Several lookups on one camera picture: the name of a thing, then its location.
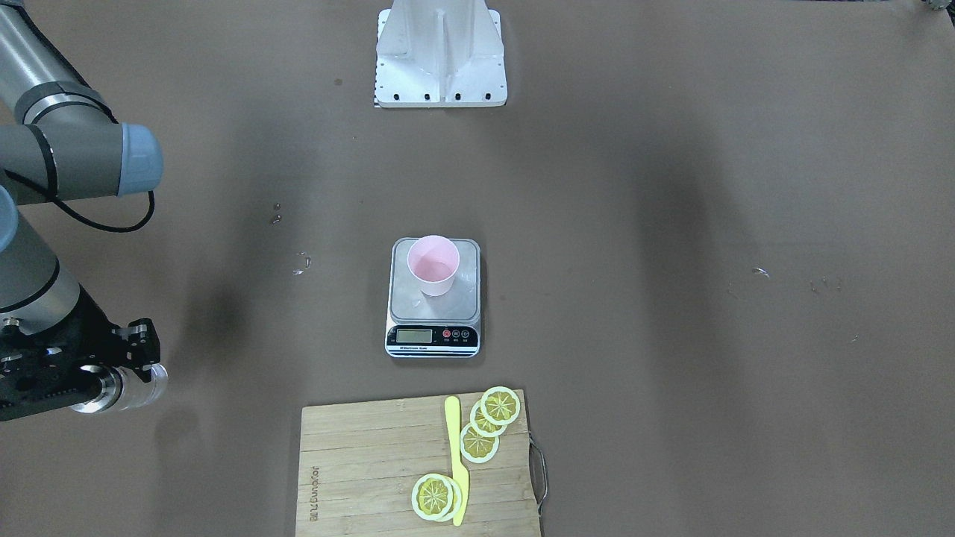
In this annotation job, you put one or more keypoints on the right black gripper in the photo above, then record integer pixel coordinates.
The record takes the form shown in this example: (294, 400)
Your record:
(91, 326)

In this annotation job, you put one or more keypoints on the clear glass sauce bottle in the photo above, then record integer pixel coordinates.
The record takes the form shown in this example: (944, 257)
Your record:
(121, 389)

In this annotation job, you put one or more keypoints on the pink plastic cup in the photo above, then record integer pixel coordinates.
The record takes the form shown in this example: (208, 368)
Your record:
(433, 261)

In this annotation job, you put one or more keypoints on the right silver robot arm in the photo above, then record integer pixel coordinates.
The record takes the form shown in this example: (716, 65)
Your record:
(66, 148)

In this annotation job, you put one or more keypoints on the grey kitchen scale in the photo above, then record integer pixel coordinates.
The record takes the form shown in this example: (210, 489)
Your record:
(436, 319)

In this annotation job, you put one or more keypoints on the bamboo cutting board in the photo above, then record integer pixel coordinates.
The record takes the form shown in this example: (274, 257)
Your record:
(359, 461)

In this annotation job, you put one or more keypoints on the yellow plastic knife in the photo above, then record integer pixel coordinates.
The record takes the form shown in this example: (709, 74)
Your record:
(459, 472)

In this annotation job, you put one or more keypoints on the lemon slice far end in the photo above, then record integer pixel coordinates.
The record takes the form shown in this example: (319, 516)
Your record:
(500, 405)

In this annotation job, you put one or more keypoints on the lemon slice near handle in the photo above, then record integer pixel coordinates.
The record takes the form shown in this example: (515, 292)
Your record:
(436, 498)

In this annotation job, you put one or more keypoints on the white camera mast base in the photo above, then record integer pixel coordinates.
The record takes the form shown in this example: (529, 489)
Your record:
(439, 54)

